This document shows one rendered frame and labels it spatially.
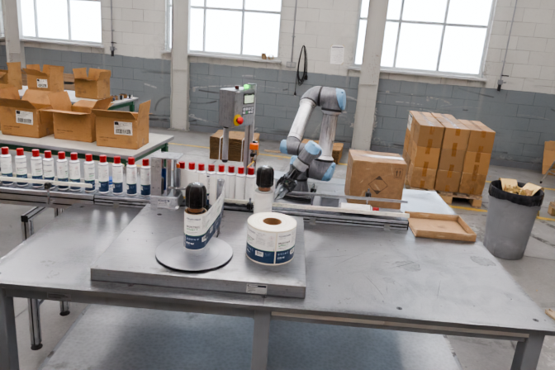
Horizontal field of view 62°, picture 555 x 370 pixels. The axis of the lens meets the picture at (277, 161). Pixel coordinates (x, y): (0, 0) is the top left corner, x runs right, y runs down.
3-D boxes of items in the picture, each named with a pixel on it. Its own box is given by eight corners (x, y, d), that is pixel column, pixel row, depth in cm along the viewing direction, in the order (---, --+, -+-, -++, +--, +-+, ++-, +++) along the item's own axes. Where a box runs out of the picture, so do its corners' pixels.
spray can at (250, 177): (243, 206, 240) (245, 168, 235) (244, 202, 245) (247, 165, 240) (253, 206, 240) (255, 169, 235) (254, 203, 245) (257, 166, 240)
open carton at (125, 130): (87, 149, 362) (85, 101, 352) (115, 135, 411) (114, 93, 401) (135, 153, 359) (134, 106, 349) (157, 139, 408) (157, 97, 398)
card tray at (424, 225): (415, 237, 230) (416, 230, 229) (403, 217, 255) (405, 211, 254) (475, 242, 230) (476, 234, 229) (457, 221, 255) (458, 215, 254)
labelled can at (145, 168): (139, 196, 242) (139, 159, 236) (142, 193, 247) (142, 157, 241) (149, 197, 241) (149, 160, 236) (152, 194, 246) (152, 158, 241)
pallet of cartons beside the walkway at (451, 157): (482, 208, 528) (498, 133, 504) (408, 200, 539) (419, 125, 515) (459, 178, 642) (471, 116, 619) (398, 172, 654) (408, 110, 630)
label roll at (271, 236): (287, 242, 202) (290, 211, 198) (298, 264, 183) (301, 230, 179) (243, 243, 198) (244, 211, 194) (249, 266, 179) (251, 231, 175)
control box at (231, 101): (218, 125, 237) (220, 87, 232) (239, 121, 250) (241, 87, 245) (232, 128, 231) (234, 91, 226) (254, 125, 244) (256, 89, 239)
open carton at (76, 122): (39, 141, 373) (35, 96, 363) (76, 129, 424) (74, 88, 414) (89, 147, 367) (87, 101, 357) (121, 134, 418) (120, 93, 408)
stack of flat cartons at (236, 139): (208, 158, 647) (209, 136, 638) (217, 149, 698) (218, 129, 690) (253, 163, 641) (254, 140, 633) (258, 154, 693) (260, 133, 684)
